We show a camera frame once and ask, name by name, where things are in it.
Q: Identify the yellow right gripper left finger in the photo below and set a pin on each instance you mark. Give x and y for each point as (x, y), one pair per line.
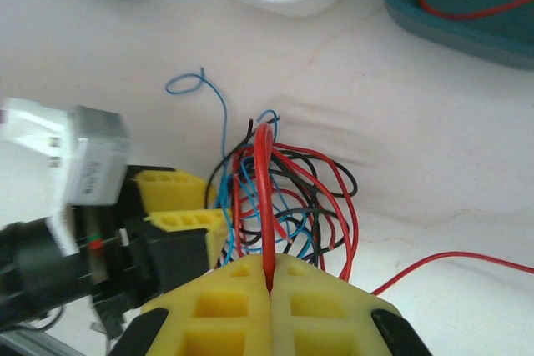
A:
(217, 331)

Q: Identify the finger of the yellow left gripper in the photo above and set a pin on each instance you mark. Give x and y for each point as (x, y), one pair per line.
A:
(215, 239)
(179, 193)

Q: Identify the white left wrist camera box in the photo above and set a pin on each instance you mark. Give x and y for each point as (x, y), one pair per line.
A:
(62, 156)

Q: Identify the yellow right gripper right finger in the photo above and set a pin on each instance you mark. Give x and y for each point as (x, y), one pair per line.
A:
(325, 331)

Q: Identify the teal plastic bin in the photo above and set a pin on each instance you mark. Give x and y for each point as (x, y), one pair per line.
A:
(459, 39)

